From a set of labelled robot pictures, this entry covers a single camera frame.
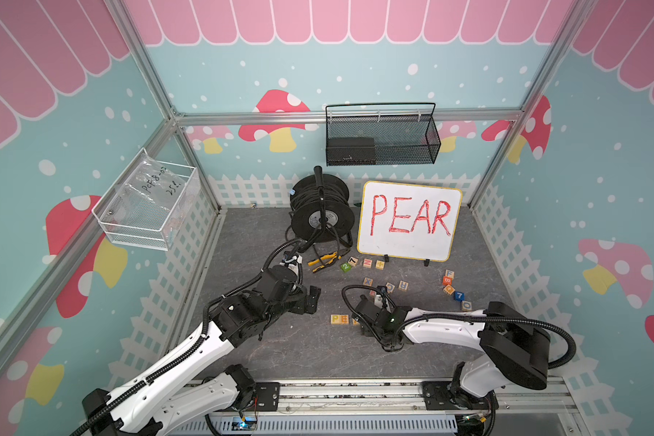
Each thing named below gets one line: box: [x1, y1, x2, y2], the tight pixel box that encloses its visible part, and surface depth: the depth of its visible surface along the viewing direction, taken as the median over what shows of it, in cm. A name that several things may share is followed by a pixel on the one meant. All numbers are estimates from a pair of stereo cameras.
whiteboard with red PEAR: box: [356, 180, 464, 263], surface depth 99 cm
